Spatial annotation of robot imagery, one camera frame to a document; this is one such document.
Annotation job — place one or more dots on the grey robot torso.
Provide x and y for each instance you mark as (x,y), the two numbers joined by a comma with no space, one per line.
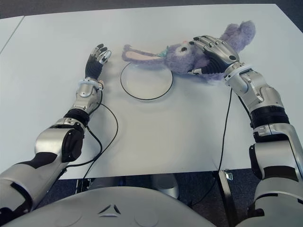
(113,208)

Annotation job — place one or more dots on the silver robot left leg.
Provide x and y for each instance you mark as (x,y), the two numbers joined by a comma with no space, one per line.
(106,183)

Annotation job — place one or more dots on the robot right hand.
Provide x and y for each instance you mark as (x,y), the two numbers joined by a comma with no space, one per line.
(220,53)

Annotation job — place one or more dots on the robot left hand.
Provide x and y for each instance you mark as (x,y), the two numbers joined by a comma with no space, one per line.
(93,66)

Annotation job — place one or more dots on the black metal table leg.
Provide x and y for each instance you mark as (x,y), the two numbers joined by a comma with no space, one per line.
(227,194)
(83,185)

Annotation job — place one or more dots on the robot left arm silver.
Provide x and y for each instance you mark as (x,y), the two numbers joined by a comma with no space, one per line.
(49,142)

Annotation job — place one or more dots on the robot right arm silver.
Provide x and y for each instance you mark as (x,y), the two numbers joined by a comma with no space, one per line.
(267,94)

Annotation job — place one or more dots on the purple plush bunny doll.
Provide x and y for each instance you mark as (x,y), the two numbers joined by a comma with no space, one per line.
(180,61)

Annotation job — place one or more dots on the white plate black rim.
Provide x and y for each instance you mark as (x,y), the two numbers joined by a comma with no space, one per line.
(146,85)

